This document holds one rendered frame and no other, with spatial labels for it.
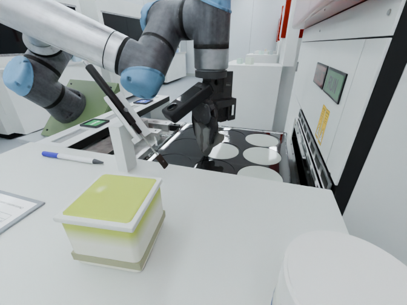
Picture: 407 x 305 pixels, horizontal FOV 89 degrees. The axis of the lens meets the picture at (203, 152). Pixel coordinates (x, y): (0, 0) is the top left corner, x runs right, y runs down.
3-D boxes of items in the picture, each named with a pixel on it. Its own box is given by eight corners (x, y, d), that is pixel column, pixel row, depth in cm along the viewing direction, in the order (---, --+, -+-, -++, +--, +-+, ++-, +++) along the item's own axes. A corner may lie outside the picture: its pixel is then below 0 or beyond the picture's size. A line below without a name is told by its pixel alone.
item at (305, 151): (294, 142, 75) (300, 117, 71) (315, 239, 38) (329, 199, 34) (289, 141, 76) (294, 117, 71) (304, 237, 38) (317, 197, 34)
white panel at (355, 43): (291, 119, 107) (310, 29, 88) (324, 257, 38) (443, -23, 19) (284, 118, 108) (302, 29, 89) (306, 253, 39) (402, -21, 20)
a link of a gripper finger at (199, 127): (219, 150, 58) (220, 119, 53) (201, 157, 55) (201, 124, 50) (212, 147, 60) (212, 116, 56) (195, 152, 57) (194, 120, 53)
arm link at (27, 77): (31, 105, 80) (-11, 83, 68) (48, 76, 83) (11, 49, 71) (52, 109, 76) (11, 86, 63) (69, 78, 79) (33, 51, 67)
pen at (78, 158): (104, 158, 39) (45, 150, 42) (100, 161, 38) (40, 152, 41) (105, 163, 39) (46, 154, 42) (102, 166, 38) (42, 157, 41)
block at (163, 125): (172, 129, 78) (171, 121, 77) (168, 132, 75) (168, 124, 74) (153, 126, 80) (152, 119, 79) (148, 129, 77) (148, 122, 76)
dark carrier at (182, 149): (283, 135, 69) (284, 134, 69) (291, 203, 40) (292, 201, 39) (186, 125, 78) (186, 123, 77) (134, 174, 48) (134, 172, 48)
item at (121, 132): (155, 166, 38) (146, 92, 32) (145, 177, 35) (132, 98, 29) (127, 161, 40) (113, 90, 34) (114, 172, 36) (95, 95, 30)
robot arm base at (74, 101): (51, 121, 89) (26, 109, 80) (65, 91, 93) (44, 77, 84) (77, 124, 84) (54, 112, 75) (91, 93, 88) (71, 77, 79)
